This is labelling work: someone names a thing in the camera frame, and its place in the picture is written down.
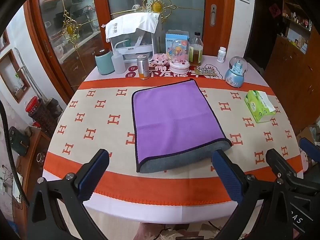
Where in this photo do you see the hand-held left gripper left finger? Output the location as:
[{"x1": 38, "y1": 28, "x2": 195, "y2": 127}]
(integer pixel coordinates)
[{"x1": 29, "y1": 149, "x2": 110, "y2": 240}]

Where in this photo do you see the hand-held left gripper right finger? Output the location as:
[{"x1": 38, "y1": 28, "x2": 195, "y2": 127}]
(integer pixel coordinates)
[{"x1": 212, "y1": 149, "x2": 292, "y2": 240}]

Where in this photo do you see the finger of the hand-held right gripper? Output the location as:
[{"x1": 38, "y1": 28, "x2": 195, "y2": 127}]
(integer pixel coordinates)
[
  {"x1": 299, "y1": 137, "x2": 320, "y2": 163},
  {"x1": 265, "y1": 148, "x2": 298, "y2": 183}
]

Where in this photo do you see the purple towel with grey underside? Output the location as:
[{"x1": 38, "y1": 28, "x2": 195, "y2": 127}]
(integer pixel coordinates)
[{"x1": 131, "y1": 79, "x2": 233, "y2": 174}]

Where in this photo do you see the beige orange printed tablecloth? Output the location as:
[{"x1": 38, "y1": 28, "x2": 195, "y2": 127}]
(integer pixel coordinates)
[{"x1": 43, "y1": 76, "x2": 304, "y2": 209}]

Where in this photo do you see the green tissue pack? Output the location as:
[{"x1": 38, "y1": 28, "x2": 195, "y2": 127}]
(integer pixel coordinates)
[{"x1": 244, "y1": 90, "x2": 277, "y2": 124}]

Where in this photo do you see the dark speckled basket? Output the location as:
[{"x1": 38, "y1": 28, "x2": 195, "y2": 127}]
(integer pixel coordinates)
[{"x1": 31, "y1": 98, "x2": 64, "y2": 137}]

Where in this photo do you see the wooden cabinet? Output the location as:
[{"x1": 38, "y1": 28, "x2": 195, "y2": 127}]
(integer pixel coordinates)
[{"x1": 264, "y1": 25, "x2": 320, "y2": 137}]

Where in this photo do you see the white red-printed table cover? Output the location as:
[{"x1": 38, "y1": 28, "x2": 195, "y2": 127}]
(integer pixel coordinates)
[{"x1": 42, "y1": 53, "x2": 304, "y2": 224}]

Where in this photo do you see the black bag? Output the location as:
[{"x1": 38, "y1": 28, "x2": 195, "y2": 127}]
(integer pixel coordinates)
[{"x1": 8, "y1": 126, "x2": 32, "y2": 157}]

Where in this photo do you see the red-lidded jar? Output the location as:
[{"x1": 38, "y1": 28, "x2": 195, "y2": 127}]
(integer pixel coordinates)
[{"x1": 25, "y1": 96, "x2": 43, "y2": 117}]

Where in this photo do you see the blue castle snow globe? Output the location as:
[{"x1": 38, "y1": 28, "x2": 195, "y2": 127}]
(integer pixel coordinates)
[{"x1": 224, "y1": 56, "x2": 249, "y2": 89}]

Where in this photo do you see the silver pill blister pack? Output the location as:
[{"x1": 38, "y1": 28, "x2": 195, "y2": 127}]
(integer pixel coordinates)
[{"x1": 193, "y1": 67, "x2": 217, "y2": 76}]

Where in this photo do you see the teal cylinder with black lid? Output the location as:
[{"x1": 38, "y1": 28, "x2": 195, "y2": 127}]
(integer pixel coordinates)
[{"x1": 94, "y1": 48, "x2": 115, "y2": 75}]

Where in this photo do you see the white squeeze bottle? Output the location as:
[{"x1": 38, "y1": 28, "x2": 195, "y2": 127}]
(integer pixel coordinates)
[{"x1": 111, "y1": 40, "x2": 131, "y2": 75}]

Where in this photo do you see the silver orange can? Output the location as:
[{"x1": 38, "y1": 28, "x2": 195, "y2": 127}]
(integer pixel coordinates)
[{"x1": 136, "y1": 54, "x2": 150, "y2": 80}]

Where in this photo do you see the wood-framed glass door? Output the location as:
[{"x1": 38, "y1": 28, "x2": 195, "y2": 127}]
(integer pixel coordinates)
[
  {"x1": 23, "y1": 0, "x2": 112, "y2": 103},
  {"x1": 90, "y1": 0, "x2": 237, "y2": 57}
]

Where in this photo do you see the white pill bottle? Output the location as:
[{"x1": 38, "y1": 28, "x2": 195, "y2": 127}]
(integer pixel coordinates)
[{"x1": 216, "y1": 46, "x2": 227, "y2": 63}]

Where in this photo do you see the glass bottle with amber liquid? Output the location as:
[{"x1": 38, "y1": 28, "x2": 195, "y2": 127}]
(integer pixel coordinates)
[{"x1": 189, "y1": 32, "x2": 204, "y2": 67}]

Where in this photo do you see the duck figure dome pink base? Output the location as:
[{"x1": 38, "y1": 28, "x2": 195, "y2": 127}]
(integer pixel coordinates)
[{"x1": 169, "y1": 38, "x2": 191, "y2": 74}]

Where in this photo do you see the pink block figure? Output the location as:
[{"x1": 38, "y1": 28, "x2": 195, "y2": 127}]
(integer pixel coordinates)
[{"x1": 152, "y1": 53, "x2": 171, "y2": 67}]

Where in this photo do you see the white plastic appliance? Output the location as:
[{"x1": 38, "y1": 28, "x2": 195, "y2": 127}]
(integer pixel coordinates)
[{"x1": 109, "y1": 27, "x2": 159, "y2": 64}]

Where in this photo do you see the gold door ornament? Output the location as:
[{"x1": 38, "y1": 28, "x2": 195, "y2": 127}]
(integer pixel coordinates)
[
  {"x1": 51, "y1": 0, "x2": 110, "y2": 49},
  {"x1": 110, "y1": 0, "x2": 205, "y2": 23}
]

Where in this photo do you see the blue cardboard box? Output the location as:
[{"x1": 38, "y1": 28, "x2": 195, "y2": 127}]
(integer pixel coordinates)
[{"x1": 165, "y1": 30, "x2": 190, "y2": 58}]

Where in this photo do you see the white cloth bag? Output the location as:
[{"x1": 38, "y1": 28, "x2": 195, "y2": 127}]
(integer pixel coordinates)
[{"x1": 105, "y1": 12, "x2": 161, "y2": 43}]

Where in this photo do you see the black cable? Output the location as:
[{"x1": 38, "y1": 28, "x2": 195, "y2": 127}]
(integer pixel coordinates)
[{"x1": 0, "y1": 99, "x2": 30, "y2": 207}]

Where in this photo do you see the wooden wall frame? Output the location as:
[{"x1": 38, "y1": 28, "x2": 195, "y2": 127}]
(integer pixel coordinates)
[{"x1": 0, "y1": 49, "x2": 31, "y2": 104}]

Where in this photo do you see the wooden wall shelf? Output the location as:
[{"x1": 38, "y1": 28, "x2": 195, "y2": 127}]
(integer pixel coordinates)
[{"x1": 281, "y1": 0, "x2": 316, "y2": 55}]

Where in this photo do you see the grey door handle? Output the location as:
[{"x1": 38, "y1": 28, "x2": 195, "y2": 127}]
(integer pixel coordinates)
[{"x1": 209, "y1": 4, "x2": 217, "y2": 27}]

